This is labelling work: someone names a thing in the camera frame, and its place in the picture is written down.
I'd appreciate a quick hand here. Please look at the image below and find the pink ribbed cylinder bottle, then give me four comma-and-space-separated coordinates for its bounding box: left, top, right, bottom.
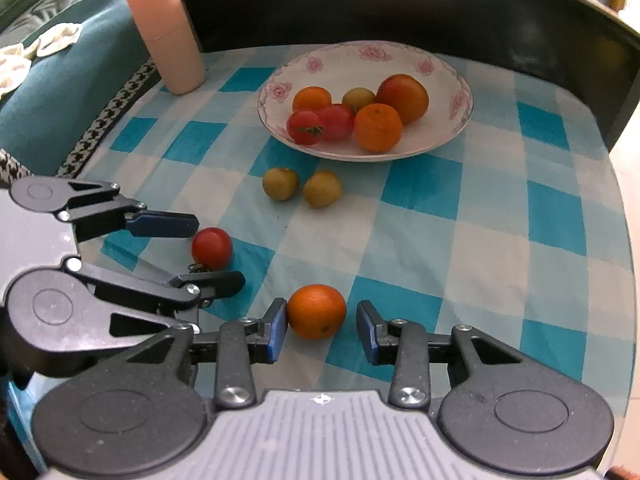
122, 0, 207, 96

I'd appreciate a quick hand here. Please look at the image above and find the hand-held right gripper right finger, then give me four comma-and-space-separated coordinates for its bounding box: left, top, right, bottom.
356, 300, 526, 409

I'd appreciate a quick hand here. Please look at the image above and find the large orange-red tomato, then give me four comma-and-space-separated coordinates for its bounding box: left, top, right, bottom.
376, 74, 430, 125

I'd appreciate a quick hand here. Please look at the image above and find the black curved furniture panel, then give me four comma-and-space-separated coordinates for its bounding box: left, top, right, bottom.
170, 0, 640, 151

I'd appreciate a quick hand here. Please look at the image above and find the white floral rimmed plate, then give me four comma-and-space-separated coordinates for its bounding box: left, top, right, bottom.
257, 41, 474, 162

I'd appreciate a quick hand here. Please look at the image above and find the longan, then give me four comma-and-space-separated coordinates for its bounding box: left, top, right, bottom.
262, 167, 301, 202
342, 87, 377, 114
303, 170, 344, 209

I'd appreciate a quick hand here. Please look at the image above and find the cream crocheted cloth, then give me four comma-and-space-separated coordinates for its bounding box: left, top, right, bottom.
0, 42, 41, 98
35, 22, 83, 57

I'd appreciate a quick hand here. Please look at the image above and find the teal blanket with houndstooth trim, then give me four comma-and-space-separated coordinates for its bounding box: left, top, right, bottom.
0, 0, 163, 183

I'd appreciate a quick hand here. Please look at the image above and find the small red cherry tomato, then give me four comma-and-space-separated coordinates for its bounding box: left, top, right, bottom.
189, 227, 234, 274

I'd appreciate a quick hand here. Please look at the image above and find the blue white checked tablecloth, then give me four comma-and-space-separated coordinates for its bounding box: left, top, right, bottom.
55, 42, 638, 411

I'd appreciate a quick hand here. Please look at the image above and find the orange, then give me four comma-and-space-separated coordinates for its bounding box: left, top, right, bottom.
286, 284, 347, 340
354, 103, 404, 153
292, 86, 333, 113

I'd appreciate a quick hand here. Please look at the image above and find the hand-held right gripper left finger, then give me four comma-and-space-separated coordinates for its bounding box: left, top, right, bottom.
125, 298, 289, 409

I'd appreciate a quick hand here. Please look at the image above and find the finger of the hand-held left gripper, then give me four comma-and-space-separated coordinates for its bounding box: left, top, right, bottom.
59, 180, 200, 243
65, 257, 247, 342

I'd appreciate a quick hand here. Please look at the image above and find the red tomato with stem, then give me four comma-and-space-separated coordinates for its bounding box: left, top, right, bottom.
286, 109, 325, 146

